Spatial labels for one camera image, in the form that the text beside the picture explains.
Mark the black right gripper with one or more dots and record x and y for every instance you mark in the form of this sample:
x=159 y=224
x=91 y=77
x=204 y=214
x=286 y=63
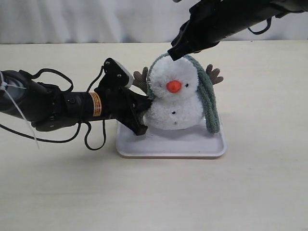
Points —
x=211 y=21

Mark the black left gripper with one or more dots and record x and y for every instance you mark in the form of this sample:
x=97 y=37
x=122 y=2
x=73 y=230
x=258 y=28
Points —
x=123 y=105

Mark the white plush snowman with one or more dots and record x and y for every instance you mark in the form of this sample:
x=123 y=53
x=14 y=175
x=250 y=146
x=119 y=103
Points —
x=178 y=96

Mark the green knitted scarf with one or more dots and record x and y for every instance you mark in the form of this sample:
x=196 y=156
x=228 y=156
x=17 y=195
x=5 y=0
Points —
x=209 y=96

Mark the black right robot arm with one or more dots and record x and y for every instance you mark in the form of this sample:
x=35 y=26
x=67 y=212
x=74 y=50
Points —
x=281 y=8

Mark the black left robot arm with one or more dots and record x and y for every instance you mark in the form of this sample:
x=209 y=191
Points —
x=49 y=108

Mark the white plastic tray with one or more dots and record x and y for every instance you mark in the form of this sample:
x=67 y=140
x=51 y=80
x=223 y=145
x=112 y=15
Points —
x=192 y=143

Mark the white zip tie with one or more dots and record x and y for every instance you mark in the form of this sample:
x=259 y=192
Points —
x=4 y=85

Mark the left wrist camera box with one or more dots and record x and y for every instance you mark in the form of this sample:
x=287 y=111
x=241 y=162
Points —
x=116 y=74

